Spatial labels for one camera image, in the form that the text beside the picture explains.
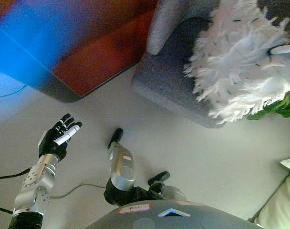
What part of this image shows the silver left robot leg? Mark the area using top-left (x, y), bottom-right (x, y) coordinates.
top-left (104, 140), bottom-right (137, 206)

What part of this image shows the black left robot foot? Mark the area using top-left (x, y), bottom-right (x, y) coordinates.
top-left (107, 127), bottom-right (124, 150)

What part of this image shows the thick black cable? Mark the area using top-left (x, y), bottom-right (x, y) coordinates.
top-left (0, 167), bottom-right (31, 215)

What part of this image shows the black right robot foot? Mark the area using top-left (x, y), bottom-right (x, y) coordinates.
top-left (147, 171), bottom-right (171, 189)

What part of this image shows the brown wooden desk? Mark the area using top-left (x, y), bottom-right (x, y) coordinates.
top-left (0, 0), bottom-right (160, 104)

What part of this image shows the cream bed blanket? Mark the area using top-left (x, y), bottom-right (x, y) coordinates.
top-left (248, 171), bottom-right (290, 229)

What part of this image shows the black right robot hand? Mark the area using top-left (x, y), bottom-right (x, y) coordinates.
top-left (268, 42), bottom-right (290, 56)

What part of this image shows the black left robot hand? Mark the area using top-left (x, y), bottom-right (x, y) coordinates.
top-left (38, 113), bottom-right (83, 163)

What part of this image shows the thin dark cable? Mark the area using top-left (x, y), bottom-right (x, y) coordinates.
top-left (0, 84), bottom-right (27, 101)
top-left (49, 183), bottom-right (108, 199)

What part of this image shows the grey fabric armchair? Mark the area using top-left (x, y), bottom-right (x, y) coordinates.
top-left (131, 0), bottom-right (290, 130)

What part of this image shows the black robot foot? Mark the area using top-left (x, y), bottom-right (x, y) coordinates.
top-left (147, 171), bottom-right (171, 189)
top-left (107, 127), bottom-right (124, 150)

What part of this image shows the white shaggy pillow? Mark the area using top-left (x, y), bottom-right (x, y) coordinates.
top-left (183, 0), bottom-right (290, 125)

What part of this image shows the silver robot leg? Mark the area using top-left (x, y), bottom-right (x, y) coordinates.
top-left (159, 185), bottom-right (188, 201)
top-left (104, 140), bottom-right (137, 206)

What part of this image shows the silver right robot leg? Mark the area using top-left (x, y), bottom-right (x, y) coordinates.
top-left (159, 185), bottom-right (188, 201)

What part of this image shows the grey robot torso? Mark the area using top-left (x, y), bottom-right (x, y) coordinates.
top-left (83, 186), bottom-right (265, 229)

